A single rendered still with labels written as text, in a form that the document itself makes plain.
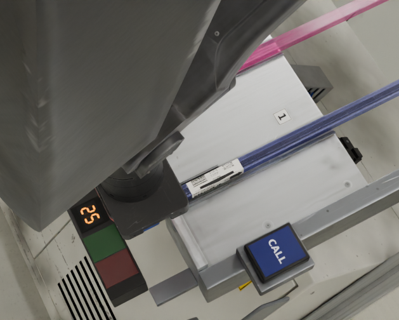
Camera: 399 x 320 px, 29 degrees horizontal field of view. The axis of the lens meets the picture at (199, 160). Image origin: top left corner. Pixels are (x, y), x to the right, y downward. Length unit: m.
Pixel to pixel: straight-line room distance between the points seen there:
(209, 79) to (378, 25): 2.40
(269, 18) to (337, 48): 1.15
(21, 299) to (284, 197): 0.86
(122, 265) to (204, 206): 0.10
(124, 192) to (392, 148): 0.92
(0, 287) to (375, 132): 0.78
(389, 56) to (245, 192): 2.08
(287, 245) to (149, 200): 0.15
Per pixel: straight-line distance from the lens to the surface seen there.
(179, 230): 0.75
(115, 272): 0.78
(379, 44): 2.86
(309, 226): 0.77
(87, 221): 0.80
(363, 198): 0.79
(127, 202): 0.66
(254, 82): 0.85
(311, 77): 1.33
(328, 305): 1.30
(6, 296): 1.55
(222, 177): 0.78
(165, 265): 1.23
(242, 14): 0.48
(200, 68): 0.48
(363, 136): 1.44
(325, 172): 0.81
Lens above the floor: 1.20
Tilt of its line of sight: 34 degrees down
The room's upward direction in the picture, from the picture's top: 45 degrees clockwise
